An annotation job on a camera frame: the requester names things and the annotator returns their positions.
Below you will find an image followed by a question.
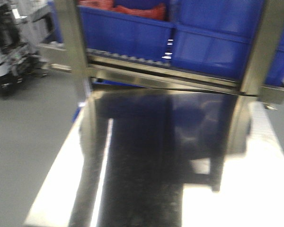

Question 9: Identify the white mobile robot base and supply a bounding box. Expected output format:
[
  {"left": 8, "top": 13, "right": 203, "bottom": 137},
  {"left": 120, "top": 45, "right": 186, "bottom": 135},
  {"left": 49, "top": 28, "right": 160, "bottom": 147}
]
[{"left": 0, "top": 0, "right": 53, "bottom": 96}]

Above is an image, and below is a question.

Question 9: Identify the right blue plastic bin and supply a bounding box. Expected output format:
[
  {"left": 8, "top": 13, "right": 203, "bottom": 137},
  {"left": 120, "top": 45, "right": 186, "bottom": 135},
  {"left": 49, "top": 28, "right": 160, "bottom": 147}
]
[{"left": 170, "top": 0, "right": 284, "bottom": 87}]

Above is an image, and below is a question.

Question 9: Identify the blue plastic bin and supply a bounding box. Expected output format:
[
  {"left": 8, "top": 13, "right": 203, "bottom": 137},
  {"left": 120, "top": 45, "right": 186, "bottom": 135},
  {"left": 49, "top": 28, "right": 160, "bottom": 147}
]
[
  {"left": 170, "top": 0, "right": 284, "bottom": 87},
  {"left": 78, "top": 1, "right": 174, "bottom": 61}
]

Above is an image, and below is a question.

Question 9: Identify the red plastic bag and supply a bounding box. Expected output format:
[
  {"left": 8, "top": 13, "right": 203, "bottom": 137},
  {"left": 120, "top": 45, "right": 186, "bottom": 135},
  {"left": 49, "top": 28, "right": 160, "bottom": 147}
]
[{"left": 77, "top": 0, "right": 169, "bottom": 21}]

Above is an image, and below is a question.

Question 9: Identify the left blue plastic bin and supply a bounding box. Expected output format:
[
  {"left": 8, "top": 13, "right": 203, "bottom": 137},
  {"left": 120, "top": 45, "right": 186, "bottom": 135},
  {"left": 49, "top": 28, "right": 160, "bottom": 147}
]
[{"left": 78, "top": 1, "right": 174, "bottom": 61}]

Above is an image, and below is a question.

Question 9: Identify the steel roller rack frame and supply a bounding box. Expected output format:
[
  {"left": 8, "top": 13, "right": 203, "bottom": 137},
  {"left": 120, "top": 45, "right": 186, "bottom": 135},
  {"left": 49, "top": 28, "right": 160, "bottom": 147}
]
[{"left": 37, "top": 0, "right": 284, "bottom": 106}]

